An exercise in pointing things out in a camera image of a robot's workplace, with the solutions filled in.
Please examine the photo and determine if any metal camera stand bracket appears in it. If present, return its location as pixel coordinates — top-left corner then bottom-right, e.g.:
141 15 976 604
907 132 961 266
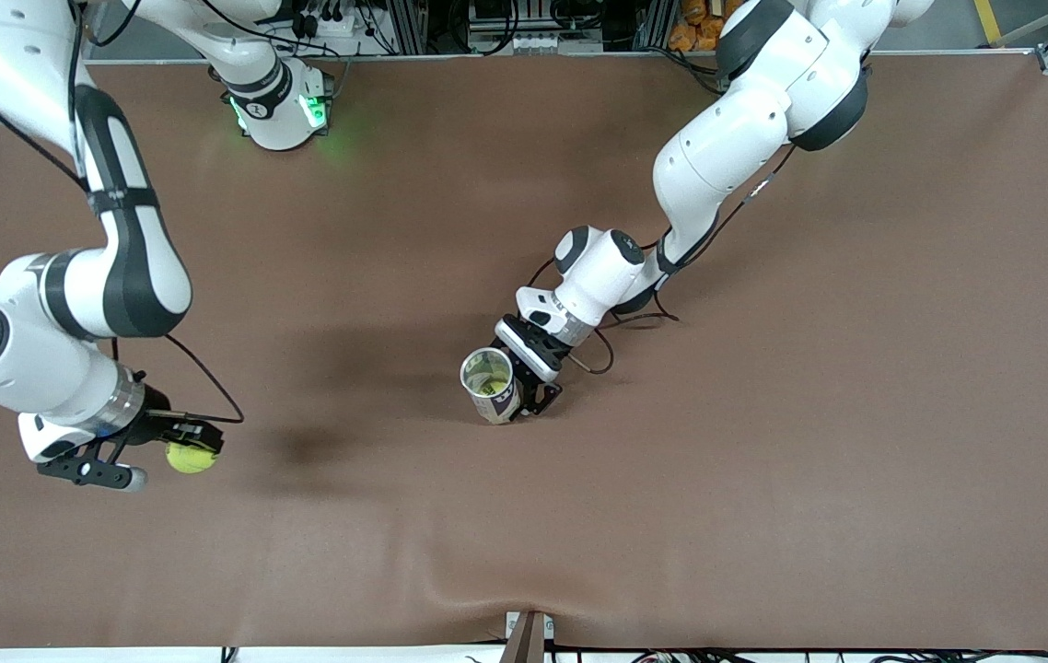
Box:
504 610 555 663

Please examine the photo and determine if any clear Wilson tennis ball can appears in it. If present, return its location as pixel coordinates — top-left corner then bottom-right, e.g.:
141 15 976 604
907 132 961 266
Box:
460 346 523 425

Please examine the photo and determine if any yellow Wilson tennis ball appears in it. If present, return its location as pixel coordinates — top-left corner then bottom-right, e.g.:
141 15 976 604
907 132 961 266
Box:
165 442 219 476

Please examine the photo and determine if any orange objects pile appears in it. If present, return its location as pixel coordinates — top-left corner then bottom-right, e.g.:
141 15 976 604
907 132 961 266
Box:
669 0 732 53

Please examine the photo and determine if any white power strip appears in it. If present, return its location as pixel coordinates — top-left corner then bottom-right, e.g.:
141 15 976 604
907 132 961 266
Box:
289 0 368 40

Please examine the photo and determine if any yellow Roland Garros tennis ball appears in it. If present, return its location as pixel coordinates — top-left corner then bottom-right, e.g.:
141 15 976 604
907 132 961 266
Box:
469 357 512 397

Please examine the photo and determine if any aluminium frame post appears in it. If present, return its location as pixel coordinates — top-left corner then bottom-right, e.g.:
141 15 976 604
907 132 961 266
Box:
632 0 677 52
384 0 428 56

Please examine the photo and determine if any brown table mat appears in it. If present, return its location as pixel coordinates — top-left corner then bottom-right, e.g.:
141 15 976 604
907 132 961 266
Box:
0 53 1048 650

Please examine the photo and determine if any white terminal block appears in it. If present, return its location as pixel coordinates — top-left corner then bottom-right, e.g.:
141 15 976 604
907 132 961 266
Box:
507 30 573 54

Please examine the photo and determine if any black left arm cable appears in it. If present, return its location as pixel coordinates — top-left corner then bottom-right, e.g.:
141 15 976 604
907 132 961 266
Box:
524 138 801 374

